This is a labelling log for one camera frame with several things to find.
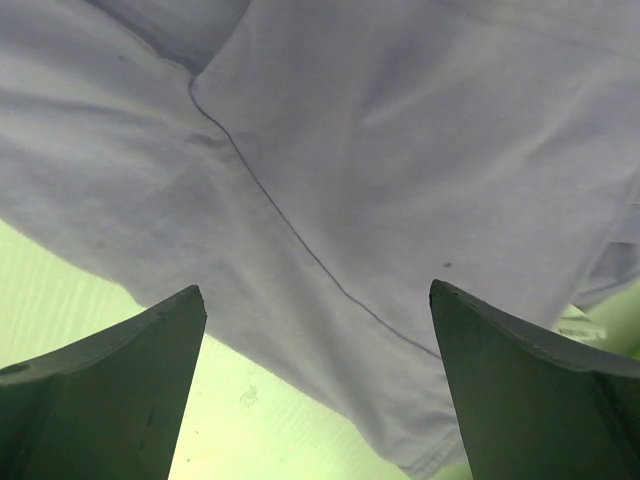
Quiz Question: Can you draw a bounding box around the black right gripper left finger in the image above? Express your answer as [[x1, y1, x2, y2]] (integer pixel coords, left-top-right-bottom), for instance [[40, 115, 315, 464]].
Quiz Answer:
[[1, 286, 207, 479]]

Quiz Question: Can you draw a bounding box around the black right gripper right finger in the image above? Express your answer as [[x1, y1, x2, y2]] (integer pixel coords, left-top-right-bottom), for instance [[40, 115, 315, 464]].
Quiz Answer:
[[428, 278, 640, 480]]

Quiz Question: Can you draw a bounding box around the purple t shirt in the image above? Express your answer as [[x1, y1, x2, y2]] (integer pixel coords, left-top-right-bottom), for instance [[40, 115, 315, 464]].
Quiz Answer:
[[1, 1, 639, 479]]

